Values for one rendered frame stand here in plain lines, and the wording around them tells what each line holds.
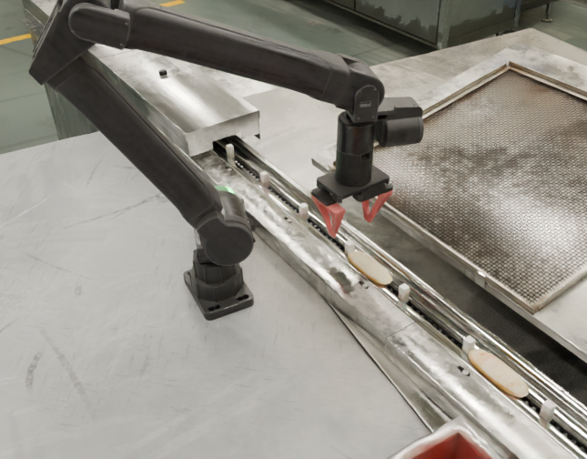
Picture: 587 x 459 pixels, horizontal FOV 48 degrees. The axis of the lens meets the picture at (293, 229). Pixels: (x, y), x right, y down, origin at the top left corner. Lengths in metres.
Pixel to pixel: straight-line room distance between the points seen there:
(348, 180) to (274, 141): 0.54
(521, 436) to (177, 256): 0.65
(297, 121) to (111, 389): 0.86
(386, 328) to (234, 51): 0.45
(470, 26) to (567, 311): 3.07
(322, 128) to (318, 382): 0.77
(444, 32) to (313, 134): 2.35
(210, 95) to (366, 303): 0.71
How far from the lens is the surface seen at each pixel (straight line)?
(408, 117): 1.02
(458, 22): 3.91
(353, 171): 1.02
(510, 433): 0.91
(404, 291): 1.06
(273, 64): 0.91
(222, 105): 1.50
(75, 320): 1.15
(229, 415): 0.96
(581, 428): 0.96
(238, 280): 1.10
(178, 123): 1.44
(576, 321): 1.03
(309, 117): 1.65
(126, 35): 0.84
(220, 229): 1.00
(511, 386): 0.97
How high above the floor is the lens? 1.57
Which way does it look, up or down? 37 degrees down
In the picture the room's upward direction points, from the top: 2 degrees counter-clockwise
